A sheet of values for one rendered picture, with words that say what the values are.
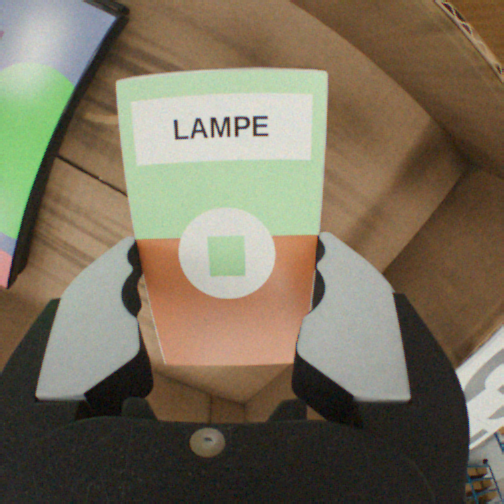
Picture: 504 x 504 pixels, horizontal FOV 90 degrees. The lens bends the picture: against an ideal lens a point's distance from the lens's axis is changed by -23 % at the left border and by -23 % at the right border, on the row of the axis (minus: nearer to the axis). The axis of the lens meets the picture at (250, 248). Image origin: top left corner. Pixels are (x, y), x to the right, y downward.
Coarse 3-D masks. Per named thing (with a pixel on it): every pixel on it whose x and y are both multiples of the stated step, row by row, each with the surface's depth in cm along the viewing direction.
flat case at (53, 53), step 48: (0, 0) 9; (48, 0) 10; (0, 48) 10; (48, 48) 11; (96, 48) 11; (0, 96) 12; (48, 96) 12; (0, 144) 13; (48, 144) 13; (0, 192) 14; (0, 240) 16
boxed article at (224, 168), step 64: (128, 128) 10; (192, 128) 10; (256, 128) 10; (320, 128) 10; (128, 192) 11; (192, 192) 11; (256, 192) 11; (320, 192) 11; (192, 256) 12; (256, 256) 12; (192, 320) 14; (256, 320) 14
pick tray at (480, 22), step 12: (456, 0) 11; (468, 0) 10; (480, 0) 9; (492, 0) 8; (468, 12) 11; (480, 12) 10; (492, 12) 9; (480, 24) 11; (492, 24) 10; (480, 36) 12; (492, 36) 11; (492, 48) 12
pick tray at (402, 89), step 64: (128, 0) 12; (192, 0) 12; (256, 0) 13; (320, 0) 11; (384, 0) 7; (448, 0) 5; (128, 64) 14; (192, 64) 14; (256, 64) 14; (320, 64) 14; (384, 64) 13; (448, 64) 8; (384, 128) 16; (448, 128) 15; (64, 192) 17; (384, 192) 18; (448, 192) 18; (64, 256) 19; (384, 256) 20; (448, 256) 16; (0, 320) 19; (448, 320) 14; (192, 384) 26; (256, 384) 26
